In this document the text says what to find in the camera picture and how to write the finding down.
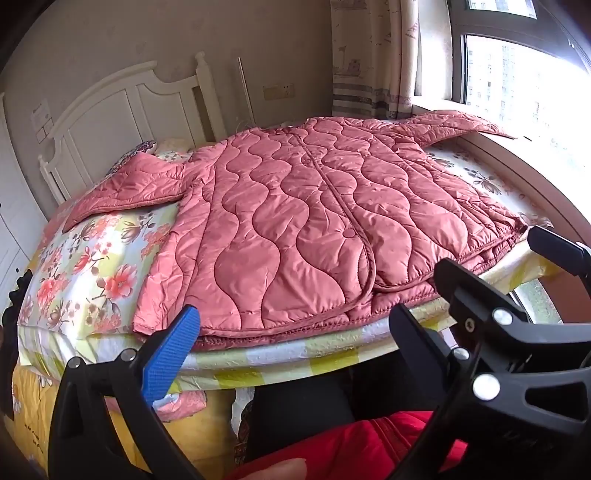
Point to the bed with floral sheet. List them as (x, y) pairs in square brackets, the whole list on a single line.
[(97, 277)]

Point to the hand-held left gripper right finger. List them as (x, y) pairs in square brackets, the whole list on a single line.
[(418, 334)]

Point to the window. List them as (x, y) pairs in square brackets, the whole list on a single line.
[(521, 64)]

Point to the purple patterned pillow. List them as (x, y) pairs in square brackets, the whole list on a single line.
[(136, 150)]

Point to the window sill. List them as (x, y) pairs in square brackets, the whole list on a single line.
[(521, 161)]

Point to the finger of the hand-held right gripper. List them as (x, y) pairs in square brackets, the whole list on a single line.
[(485, 300), (561, 251)]

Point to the person's black pants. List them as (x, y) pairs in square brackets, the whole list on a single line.
[(300, 397)]

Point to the wall socket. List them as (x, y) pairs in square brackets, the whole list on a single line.
[(278, 91)]

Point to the pink quilted jacket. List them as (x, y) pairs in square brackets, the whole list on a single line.
[(295, 217)]

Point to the white wardrobe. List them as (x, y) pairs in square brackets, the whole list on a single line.
[(11, 207)]

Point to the person's left hand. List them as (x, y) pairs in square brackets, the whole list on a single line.
[(272, 468)]

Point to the wall switch panel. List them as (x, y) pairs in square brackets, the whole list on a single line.
[(41, 120)]

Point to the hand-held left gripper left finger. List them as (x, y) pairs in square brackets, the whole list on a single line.
[(171, 355)]

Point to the person's red jacket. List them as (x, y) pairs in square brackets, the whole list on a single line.
[(351, 447)]

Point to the dark cloth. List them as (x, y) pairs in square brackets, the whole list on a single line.
[(11, 350)]

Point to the patterned beige curtain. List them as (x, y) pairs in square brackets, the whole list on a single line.
[(369, 55)]

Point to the white rod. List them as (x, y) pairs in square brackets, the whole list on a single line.
[(245, 90)]

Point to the cream pillow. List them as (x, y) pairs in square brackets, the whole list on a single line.
[(173, 146)]

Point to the white wooden headboard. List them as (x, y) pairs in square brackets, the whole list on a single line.
[(124, 115)]

